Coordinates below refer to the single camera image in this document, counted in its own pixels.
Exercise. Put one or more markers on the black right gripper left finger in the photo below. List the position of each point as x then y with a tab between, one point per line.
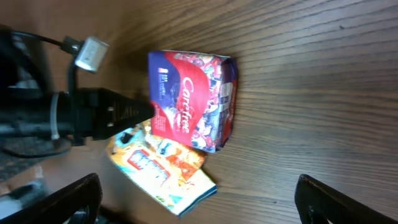
85	193

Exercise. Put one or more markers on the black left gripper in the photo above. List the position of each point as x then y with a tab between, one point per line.
38	124

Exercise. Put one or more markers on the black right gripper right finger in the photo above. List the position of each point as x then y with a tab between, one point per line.
316	202

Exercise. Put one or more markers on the yellow snack packet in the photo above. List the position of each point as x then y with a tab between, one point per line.
164	169

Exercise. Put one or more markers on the purple red pad pack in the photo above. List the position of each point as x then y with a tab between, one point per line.
194	97

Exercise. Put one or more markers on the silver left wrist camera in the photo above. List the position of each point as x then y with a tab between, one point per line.
91	54

